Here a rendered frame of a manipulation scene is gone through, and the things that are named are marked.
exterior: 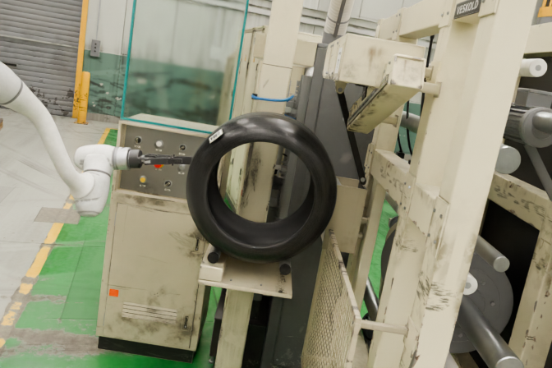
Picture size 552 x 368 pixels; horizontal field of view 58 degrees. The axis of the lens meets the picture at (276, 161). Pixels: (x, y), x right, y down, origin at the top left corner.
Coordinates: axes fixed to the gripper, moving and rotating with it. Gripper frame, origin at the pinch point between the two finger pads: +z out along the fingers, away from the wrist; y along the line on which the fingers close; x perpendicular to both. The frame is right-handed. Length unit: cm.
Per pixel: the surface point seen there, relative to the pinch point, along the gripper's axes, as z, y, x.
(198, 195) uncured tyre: 8.0, -11.9, 11.1
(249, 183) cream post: 24.5, 26.7, 14.8
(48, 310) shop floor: -99, 87, 111
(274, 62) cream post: 34, 27, -39
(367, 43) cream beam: 63, -35, -44
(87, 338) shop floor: -67, 65, 115
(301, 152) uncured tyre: 45.4, -12.2, -6.4
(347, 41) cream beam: 57, -35, -45
